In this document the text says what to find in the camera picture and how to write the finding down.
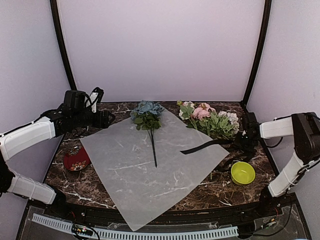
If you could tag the black front rail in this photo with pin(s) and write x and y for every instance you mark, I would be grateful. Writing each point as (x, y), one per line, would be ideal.
(200, 205)

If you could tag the left black frame post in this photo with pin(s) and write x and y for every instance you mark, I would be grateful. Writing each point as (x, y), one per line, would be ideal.
(61, 44)

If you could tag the lilac hydrangea fake bunch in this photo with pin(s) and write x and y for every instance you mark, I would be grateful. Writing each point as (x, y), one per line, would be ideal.
(224, 125)

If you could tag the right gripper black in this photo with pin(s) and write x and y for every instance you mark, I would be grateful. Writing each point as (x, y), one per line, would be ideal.
(237, 144)

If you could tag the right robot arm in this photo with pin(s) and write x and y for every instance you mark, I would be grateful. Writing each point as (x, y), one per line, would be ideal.
(304, 128)

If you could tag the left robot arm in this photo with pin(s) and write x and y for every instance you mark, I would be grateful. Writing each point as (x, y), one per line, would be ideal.
(78, 110)

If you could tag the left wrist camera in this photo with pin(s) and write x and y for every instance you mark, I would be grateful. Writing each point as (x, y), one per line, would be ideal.
(95, 98)

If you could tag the pink peony fake stem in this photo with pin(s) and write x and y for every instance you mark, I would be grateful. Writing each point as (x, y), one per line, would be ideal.
(200, 116)

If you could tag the yellow-green bowl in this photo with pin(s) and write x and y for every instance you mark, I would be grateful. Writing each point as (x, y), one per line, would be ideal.
(242, 173)

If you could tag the right black frame post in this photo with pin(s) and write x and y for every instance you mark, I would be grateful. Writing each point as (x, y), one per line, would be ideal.
(258, 53)

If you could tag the red floral dish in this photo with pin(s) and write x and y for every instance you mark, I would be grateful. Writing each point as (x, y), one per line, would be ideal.
(76, 159)

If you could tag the black frame post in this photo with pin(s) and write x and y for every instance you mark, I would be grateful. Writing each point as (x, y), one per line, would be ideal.
(61, 44)
(258, 53)

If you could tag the black ribbon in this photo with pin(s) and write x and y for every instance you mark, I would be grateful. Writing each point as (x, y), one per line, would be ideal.
(200, 147)

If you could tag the translucent white wrapping paper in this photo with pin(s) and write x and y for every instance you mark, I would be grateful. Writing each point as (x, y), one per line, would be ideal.
(146, 177)

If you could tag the blue fake rose bunch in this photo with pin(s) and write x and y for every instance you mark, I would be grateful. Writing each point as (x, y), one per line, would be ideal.
(146, 116)

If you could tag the white fake rose stem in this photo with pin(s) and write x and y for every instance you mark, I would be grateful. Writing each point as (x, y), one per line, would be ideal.
(186, 109)

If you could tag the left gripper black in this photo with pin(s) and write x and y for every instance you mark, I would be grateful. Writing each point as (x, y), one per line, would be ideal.
(103, 115)

